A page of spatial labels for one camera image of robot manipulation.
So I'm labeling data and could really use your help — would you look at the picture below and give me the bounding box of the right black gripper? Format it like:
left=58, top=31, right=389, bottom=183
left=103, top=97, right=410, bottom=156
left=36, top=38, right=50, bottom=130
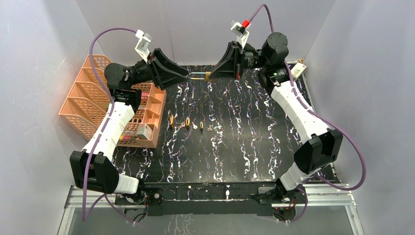
left=207, top=42, right=269, bottom=80

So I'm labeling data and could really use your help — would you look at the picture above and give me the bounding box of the large brass padlock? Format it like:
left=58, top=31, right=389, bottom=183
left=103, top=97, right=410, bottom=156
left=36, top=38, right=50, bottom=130
left=168, top=111, right=175, bottom=129

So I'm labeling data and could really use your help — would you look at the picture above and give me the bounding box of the medium brass padlock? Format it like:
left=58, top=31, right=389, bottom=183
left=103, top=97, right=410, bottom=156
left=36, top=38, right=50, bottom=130
left=184, top=117, right=191, bottom=130

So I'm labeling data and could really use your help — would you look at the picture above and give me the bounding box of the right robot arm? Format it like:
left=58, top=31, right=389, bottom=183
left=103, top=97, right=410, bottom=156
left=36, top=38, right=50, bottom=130
left=209, top=32, right=343, bottom=203

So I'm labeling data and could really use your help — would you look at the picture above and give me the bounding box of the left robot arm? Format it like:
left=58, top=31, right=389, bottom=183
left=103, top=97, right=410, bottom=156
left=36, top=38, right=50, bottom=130
left=69, top=48, right=188, bottom=204

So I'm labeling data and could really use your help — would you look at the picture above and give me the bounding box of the small white green box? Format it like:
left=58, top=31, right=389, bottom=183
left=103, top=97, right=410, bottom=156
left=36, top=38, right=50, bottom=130
left=291, top=62, right=306, bottom=80

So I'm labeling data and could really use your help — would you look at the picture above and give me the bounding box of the white staple box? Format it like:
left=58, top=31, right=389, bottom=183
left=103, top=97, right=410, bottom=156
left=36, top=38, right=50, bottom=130
left=137, top=124, right=153, bottom=140

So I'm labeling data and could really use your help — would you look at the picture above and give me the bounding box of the coloured marker set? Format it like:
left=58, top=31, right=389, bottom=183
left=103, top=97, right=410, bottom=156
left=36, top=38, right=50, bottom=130
left=119, top=133, right=137, bottom=141

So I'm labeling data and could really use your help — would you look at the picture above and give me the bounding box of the orange plastic desk organizer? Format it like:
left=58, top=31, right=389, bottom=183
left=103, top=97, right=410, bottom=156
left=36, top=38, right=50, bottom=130
left=59, top=55, right=166, bottom=148

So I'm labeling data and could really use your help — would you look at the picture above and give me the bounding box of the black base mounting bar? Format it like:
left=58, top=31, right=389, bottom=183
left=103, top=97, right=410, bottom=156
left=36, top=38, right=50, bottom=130
left=115, top=181, right=309, bottom=217

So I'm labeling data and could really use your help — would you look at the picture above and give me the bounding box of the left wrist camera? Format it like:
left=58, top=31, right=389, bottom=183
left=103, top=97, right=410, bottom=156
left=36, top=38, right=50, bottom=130
left=135, top=30, right=153, bottom=63

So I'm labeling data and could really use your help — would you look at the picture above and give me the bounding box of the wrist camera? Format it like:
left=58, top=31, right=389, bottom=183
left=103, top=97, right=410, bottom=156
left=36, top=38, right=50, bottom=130
left=231, top=20, right=251, bottom=48
left=135, top=30, right=153, bottom=63

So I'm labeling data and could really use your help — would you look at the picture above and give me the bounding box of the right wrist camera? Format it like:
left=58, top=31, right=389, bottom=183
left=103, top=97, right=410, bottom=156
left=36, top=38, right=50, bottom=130
left=231, top=20, right=251, bottom=48

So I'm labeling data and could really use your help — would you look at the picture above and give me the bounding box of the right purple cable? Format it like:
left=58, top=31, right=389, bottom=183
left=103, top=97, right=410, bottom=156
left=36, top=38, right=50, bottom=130
left=248, top=3, right=367, bottom=224

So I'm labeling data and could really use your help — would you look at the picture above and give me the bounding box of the aluminium frame rail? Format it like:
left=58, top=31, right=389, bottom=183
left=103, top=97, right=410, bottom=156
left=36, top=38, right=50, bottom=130
left=58, top=185, right=364, bottom=235

